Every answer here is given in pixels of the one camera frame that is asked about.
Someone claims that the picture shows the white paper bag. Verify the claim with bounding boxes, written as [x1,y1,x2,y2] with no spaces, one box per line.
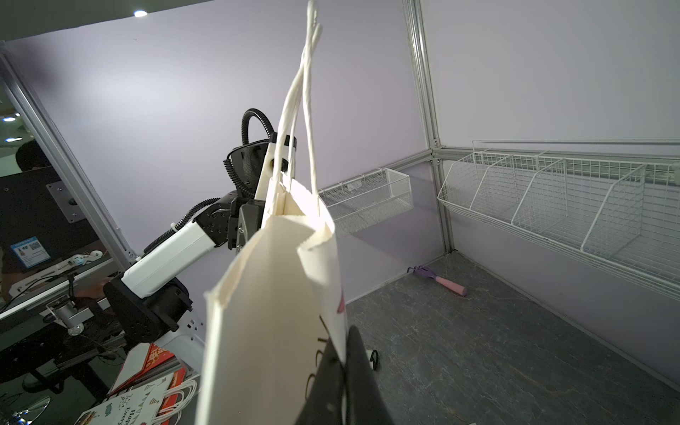
[195,2,347,424]

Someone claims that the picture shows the left black corrugated cable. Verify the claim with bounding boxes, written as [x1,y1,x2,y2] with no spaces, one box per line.
[221,108,277,200]

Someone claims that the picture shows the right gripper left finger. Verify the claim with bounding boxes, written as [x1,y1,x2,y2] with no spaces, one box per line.
[295,340,345,425]

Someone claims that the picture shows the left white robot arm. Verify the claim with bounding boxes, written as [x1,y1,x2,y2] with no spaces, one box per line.
[104,135,276,345]

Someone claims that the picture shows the person behind glass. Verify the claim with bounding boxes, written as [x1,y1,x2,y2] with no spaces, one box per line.
[15,140,51,172]

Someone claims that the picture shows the flat paper bags stack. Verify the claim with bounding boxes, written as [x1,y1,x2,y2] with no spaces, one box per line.
[75,368,199,425]

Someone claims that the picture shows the white wire basket on left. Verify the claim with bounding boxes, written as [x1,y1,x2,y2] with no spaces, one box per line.
[320,168,414,237]

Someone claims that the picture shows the purple object at back left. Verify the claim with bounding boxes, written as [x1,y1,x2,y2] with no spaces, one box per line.
[407,266,468,297]

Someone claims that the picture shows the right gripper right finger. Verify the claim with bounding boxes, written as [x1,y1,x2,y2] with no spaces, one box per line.
[345,326,394,425]

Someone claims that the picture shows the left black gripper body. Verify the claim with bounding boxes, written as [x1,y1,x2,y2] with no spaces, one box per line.
[228,198,265,251]

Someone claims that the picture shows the white wire wall shelf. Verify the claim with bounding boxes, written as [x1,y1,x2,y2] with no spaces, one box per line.
[434,148,679,299]

